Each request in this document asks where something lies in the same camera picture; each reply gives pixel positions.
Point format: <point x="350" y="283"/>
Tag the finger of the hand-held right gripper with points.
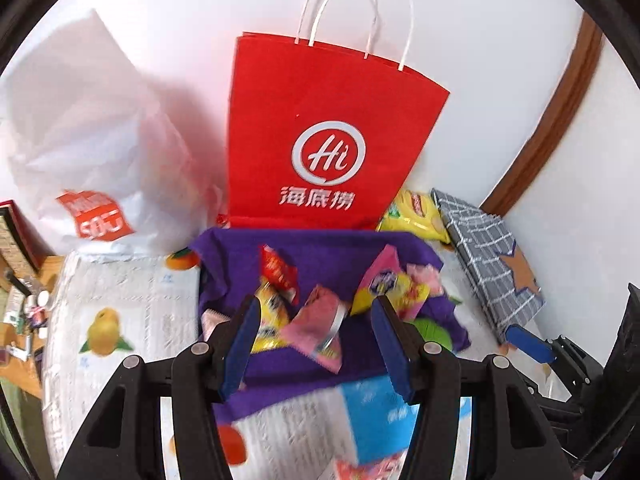
<point x="527" y="342"/>

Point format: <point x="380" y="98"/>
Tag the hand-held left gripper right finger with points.
<point x="392" y="346"/>

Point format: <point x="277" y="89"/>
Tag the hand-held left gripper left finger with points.
<point x="240" y="341"/>

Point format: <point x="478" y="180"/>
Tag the green snack packet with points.
<point x="435" y="332"/>

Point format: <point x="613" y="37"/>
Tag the pink yellow sweet potato bag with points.
<point x="382" y="280"/>

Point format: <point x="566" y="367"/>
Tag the pink silver-striped snack packet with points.
<point x="315" y="330"/>

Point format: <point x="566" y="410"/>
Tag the yellow snack packet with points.
<point x="270" y="316"/>

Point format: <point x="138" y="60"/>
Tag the blue tissue pack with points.
<point x="375" y="410"/>

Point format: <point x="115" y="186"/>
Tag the pink peach snack packet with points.
<point x="425" y="277"/>

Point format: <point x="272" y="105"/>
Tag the red snack packet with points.
<point x="277" y="270"/>

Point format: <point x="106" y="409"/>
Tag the grey checked cloth folder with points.
<point x="475" y="245"/>

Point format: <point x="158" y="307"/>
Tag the purple towel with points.
<point x="325" y="255"/>

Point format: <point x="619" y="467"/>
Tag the fruit print tablecloth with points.
<point x="125" y="290"/>

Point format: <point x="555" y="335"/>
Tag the pink white strawberry snack packet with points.
<point x="370" y="470"/>

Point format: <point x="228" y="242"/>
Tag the yellow chips bag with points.
<point x="415" y="215"/>

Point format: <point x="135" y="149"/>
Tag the red-edged patterned box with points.
<point x="20" y="235"/>

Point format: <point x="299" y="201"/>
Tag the white plastic bag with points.
<point x="90" y="125"/>

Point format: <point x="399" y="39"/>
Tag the red paper bag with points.
<point x="325" y="85"/>

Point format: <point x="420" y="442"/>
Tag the brown wooden door frame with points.
<point x="550" y="125"/>

